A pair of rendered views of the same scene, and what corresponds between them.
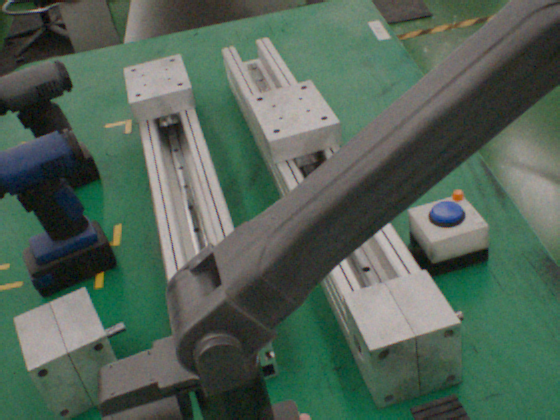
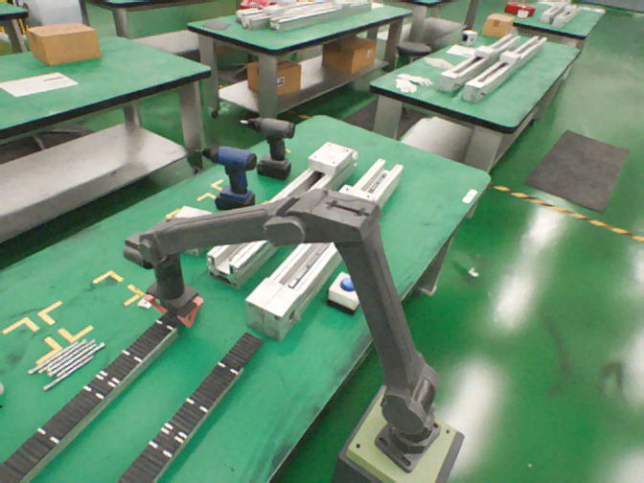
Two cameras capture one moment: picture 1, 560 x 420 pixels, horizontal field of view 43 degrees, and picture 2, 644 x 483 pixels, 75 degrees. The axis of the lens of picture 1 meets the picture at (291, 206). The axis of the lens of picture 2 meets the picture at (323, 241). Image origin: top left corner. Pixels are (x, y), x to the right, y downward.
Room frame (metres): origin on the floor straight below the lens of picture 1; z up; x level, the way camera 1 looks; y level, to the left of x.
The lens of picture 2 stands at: (0.01, -0.54, 1.62)
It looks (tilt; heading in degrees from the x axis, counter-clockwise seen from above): 39 degrees down; 31
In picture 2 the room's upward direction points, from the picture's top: 7 degrees clockwise
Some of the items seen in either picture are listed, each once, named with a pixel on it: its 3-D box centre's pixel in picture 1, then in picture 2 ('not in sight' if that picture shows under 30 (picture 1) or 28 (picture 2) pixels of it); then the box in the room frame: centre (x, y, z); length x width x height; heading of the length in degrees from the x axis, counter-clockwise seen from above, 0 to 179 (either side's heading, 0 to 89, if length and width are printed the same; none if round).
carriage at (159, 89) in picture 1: (160, 93); (330, 161); (1.21, 0.20, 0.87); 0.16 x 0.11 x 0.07; 8
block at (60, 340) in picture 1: (81, 349); (195, 232); (0.63, 0.28, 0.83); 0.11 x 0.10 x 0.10; 111
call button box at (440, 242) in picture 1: (441, 235); (344, 291); (0.73, -0.19, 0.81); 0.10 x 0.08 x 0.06; 98
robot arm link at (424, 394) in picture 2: not in sight; (408, 402); (0.47, -0.48, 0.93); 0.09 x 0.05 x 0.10; 98
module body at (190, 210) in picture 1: (185, 184); (296, 203); (0.96, 0.16, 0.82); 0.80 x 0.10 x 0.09; 8
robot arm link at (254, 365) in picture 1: (222, 385); (165, 264); (0.39, 0.08, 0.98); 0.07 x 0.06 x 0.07; 98
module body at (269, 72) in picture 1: (298, 153); (347, 221); (0.99, -0.03, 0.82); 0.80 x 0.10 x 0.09; 8
